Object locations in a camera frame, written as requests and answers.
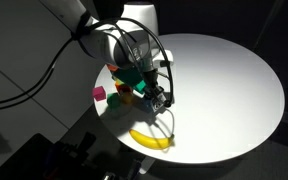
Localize pink block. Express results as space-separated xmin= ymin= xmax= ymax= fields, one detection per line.
xmin=91 ymin=85 xmax=108 ymax=102

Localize thick black cable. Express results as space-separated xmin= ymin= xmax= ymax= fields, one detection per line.
xmin=0 ymin=19 xmax=95 ymax=112

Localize orange cube with red circle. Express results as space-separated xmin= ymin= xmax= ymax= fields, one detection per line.
xmin=114 ymin=79 xmax=132 ymax=95

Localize plain orange cube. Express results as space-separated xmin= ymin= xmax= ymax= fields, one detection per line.
xmin=106 ymin=63 xmax=120 ymax=73

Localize black spring clamp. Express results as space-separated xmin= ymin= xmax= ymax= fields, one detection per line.
xmin=78 ymin=131 xmax=98 ymax=152

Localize white table base legs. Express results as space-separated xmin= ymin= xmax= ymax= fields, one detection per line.
xmin=137 ymin=155 xmax=157 ymax=175

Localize yellow banana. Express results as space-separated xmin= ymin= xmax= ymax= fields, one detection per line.
xmin=128 ymin=128 xmax=176 ymax=151

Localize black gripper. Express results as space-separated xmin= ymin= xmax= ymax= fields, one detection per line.
xmin=143 ymin=69 xmax=172 ymax=111

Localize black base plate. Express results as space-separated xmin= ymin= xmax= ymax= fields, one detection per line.
xmin=0 ymin=132 xmax=57 ymax=180

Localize small yellow block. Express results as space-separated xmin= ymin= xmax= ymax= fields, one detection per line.
xmin=120 ymin=91 xmax=134 ymax=104

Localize green block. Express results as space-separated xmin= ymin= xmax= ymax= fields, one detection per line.
xmin=106 ymin=92 xmax=122 ymax=110

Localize teal camera mount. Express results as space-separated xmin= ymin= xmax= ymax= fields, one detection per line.
xmin=111 ymin=64 xmax=149 ymax=95

